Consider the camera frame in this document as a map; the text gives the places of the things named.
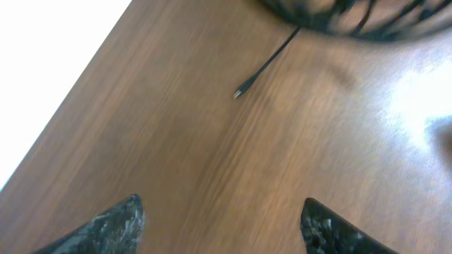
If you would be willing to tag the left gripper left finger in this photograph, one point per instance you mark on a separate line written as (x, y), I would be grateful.
(117, 230)

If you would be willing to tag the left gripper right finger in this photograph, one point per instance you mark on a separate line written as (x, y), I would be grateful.
(324, 232)

